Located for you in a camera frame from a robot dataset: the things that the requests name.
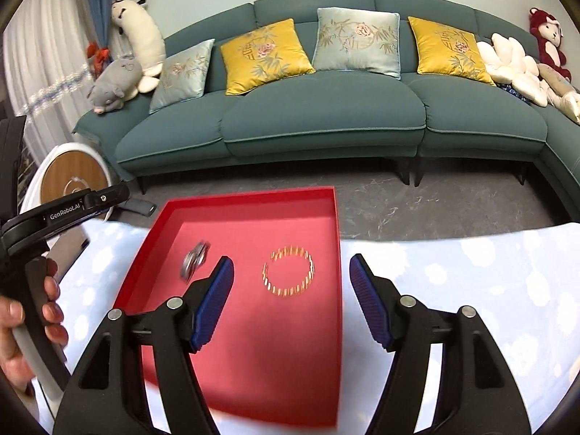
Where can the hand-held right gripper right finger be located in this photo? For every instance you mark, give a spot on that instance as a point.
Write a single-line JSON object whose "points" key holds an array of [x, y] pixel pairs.
{"points": [[369, 308]]}

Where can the teal sofa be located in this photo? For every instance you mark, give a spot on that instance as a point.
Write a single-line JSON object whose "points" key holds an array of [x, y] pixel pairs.
{"points": [[317, 113]]}

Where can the grey stand foot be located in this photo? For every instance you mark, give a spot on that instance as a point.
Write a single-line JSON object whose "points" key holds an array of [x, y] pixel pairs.
{"points": [[136, 207]]}

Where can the round white wooden machine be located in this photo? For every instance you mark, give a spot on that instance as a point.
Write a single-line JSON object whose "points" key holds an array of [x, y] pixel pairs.
{"points": [[72, 172]]}

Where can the blue planet print tablecloth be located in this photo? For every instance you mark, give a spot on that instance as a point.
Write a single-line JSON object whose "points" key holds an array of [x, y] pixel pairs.
{"points": [[475, 272]]}

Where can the white sheer curtain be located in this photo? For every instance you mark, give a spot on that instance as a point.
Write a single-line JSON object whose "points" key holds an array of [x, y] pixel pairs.
{"points": [[45, 63]]}

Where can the blue curtain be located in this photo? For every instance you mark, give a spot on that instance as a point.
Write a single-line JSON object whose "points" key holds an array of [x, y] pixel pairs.
{"points": [[102, 4]]}

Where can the red jewelry box tray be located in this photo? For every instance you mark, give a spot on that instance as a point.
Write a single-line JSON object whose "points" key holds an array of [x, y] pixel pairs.
{"points": [[272, 349]]}

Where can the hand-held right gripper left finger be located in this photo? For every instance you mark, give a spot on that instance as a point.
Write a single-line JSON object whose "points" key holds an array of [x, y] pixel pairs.
{"points": [[213, 308]]}

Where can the red monkey plush toy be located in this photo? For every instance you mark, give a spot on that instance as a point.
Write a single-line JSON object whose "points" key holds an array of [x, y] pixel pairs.
{"points": [[550, 40]]}

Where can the silver watch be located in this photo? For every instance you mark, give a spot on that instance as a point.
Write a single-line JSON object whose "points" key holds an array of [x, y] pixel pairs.
{"points": [[195, 260]]}

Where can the light blue embroidered pillow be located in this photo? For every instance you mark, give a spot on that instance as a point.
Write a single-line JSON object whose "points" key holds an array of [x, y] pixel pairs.
{"points": [[358, 43], [183, 77]]}

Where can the beige plush toy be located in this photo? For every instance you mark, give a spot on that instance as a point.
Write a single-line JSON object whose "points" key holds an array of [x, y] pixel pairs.
{"points": [[555, 77]]}

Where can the person's left hand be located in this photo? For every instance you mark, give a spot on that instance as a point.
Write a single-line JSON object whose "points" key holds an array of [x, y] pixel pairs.
{"points": [[11, 349]]}

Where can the white cow plush toy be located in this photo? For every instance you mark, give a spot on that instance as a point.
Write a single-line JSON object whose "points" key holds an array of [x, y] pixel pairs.
{"points": [[140, 36]]}

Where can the grey pig plush toy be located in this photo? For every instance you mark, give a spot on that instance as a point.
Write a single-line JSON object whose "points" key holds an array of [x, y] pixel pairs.
{"points": [[113, 81]]}

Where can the yellow embroidered pillow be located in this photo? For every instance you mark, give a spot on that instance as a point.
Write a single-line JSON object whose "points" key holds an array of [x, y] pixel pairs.
{"points": [[448, 50], [263, 56]]}

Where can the white flower cushion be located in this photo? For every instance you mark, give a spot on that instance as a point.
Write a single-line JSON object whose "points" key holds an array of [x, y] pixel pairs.
{"points": [[512, 61]]}

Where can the blue patterned cloth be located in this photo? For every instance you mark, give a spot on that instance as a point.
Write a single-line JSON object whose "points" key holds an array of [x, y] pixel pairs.
{"points": [[514, 91]]}

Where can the red curtain tassel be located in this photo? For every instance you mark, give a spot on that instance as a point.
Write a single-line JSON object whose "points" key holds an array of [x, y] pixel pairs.
{"points": [[98, 54]]}

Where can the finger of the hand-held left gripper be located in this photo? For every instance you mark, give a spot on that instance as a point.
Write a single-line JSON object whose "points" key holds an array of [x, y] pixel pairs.
{"points": [[106, 195]]}

